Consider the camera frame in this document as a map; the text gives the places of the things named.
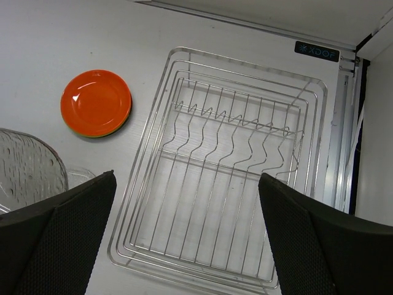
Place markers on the clear glass plate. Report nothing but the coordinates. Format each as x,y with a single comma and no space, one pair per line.
78,176

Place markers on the orange plate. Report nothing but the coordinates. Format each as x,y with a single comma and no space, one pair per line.
96,96

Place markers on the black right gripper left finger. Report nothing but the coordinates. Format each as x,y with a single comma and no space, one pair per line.
50,247

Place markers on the wire dish rack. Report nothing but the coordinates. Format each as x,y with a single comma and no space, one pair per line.
191,212

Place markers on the green plate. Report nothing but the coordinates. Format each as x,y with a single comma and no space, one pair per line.
88,130

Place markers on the smoky grey glass plate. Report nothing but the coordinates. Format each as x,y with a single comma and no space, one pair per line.
31,171

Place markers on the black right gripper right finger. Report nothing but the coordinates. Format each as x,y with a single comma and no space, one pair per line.
320,250

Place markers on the black right logo sticker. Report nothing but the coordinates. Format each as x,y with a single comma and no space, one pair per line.
317,51

